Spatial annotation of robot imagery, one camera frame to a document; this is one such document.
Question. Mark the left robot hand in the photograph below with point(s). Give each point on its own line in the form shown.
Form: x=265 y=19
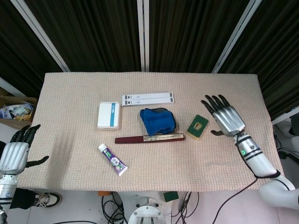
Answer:
x=14 y=154

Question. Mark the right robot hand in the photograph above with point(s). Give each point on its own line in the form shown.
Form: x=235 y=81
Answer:
x=226 y=116

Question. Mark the green yellow sponge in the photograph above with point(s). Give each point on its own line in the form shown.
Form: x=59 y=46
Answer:
x=197 y=126

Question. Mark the blue cloth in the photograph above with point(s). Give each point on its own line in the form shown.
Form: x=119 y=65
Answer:
x=157 y=120

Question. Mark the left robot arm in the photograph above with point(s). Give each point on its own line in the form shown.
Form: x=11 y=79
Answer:
x=7 y=189

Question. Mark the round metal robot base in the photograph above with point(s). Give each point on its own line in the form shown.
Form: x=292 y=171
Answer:
x=147 y=213

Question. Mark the cardboard box with clutter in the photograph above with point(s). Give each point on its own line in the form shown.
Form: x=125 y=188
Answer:
x=15 y=112

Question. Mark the black trouser leg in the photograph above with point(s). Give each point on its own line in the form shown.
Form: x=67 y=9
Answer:
x=23 y=198

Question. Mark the white black sneaker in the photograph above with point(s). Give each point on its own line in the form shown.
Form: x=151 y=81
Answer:
x=47 y=199

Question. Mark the black chair base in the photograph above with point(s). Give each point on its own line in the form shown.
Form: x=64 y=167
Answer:
x=288 y=144

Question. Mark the folded fan with maroon sleeve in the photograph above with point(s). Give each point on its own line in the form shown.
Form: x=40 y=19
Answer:
x=150 y=138

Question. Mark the white folding stand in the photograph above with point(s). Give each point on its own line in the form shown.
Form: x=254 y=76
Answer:
x=147 y=99

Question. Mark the pink woven tablecloth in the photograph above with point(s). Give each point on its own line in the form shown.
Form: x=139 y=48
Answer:
x=149 y=163

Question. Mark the orange object on floor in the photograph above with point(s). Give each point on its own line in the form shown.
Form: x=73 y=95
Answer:
x=101 y=193

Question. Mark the green sponge on floor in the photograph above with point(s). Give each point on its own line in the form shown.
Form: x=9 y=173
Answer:
x=171 y=196

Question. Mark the purple toothpaste tube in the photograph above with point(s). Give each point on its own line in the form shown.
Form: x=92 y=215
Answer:
x=113 y=159

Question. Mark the white box with blue stripe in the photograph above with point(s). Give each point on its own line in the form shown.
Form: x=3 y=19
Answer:
x=108 y=115

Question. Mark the black pleated curtain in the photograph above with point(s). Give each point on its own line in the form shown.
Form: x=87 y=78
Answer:
x=93 y=35

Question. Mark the white frame post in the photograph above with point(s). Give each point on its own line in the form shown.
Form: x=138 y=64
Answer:
x=236 y=37
x=43 y=35
x=143 y=35

